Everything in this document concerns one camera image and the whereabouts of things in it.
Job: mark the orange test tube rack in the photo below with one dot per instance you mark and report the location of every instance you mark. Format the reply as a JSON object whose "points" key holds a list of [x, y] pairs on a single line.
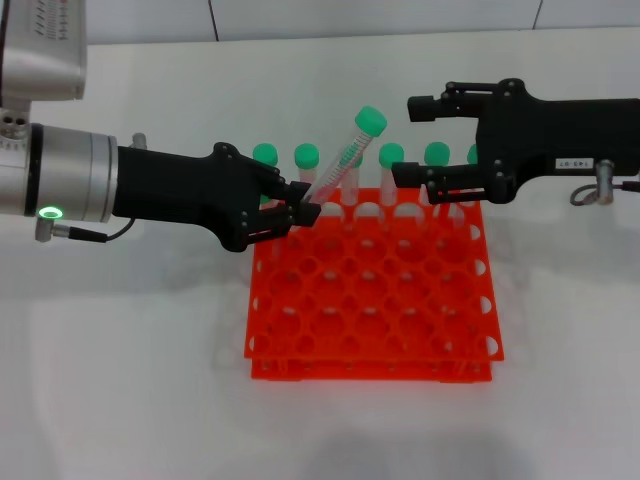
{"points": [[375, 374]]}

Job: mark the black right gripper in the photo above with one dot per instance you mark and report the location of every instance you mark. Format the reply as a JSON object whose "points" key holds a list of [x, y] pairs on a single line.
{"points": [[550, 135]]}

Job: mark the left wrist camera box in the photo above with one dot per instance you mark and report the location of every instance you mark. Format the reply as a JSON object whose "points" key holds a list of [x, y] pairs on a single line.
{"points": [[45, 50]]}

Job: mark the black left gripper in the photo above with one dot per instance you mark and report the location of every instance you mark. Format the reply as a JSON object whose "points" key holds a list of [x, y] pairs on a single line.
{"points": [[190, 190]]}

